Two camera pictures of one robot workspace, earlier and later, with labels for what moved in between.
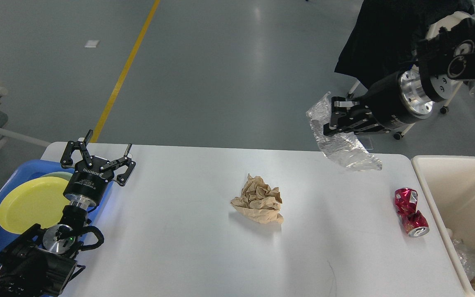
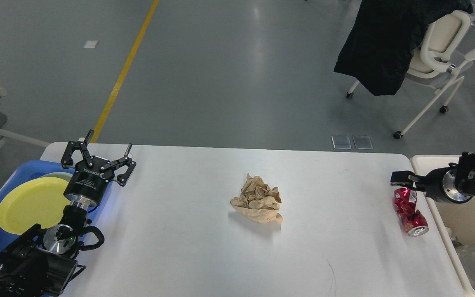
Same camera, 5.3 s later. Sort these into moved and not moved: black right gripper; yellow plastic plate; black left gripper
Moved: black right gripper
Not moved: black left gripper; yellow plastic plate
